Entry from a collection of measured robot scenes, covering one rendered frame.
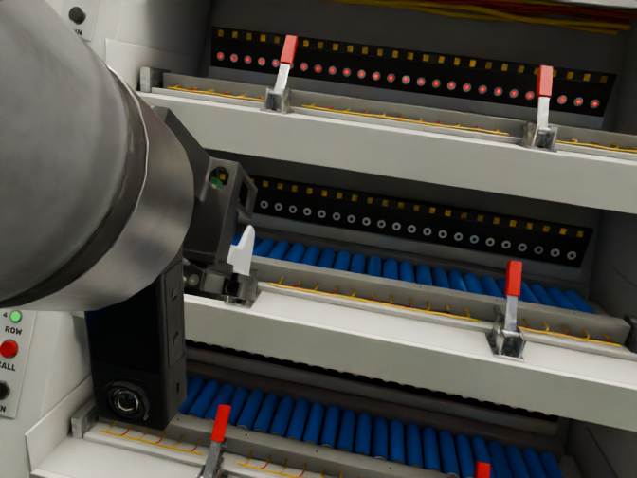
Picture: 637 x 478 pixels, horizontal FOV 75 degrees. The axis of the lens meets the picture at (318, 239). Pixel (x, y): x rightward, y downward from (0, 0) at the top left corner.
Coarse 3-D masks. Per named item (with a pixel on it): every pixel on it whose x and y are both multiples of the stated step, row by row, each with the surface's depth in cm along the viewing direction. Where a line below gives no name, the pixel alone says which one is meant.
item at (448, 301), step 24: (264, 264) 47; (288, 264) 48; (312, 288) 47; (336, 288) 46; (360, 288) 46; (384, 288) 46; (408, 288) 46; (432, 288) 46; (432, 312) 44; (456, 312) 46; (480, 312) 45; (504, 312) 45; (528, 312) 45; (552, 312) 44; (576, 312) 45; (600, 336) 44; (624, 336) 44
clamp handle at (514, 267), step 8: (512, 264) 42; (520, 264) 42; (512, 272) 41; (520, 272) 41; (512, 280) 41; (520, 280) 41; (512, 288) 41; (512, 296) 41; (512, 304) 41; (512, 312) 40; (504, 320) 41; (512, 320) 40; (504, 328) 40; (512, 328) 40
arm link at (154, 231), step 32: (160, 128) 15; (160, 160) 14; (160, 192) 14; (192, 192) 17; (128, 224) 13; (160, 224) 14; (128, 256) 14; (160, 256) 16; (64, 288) 13; (96, 288) 14; (128, 288) 15
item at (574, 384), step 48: (384, 240) 57; (624, 288) 49; (192, 336) 43; (240, 336) 42; (288, 336) 41; (336, 336) 40; (384, 336) 40; (432, 336) 41; (480, 336) 43; (576, 336) 45; (432, 384) 40; (480, 384) 40; (528, 384) 39; (576, 384) 38; (624, 384) 38
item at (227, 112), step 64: (128, 64) 47; (256, 64) 60; (320, 64) 58; (384, 64) 57; (448, 64) 56; (512, 64) 55; (192, 128) 44; (256, 128) 43; (320, 128) 42; (384, 128) 42; (448, 128) 45; (512, 128) 46; (576, 128) 45; (512, 192) 41; (576, 192) 40
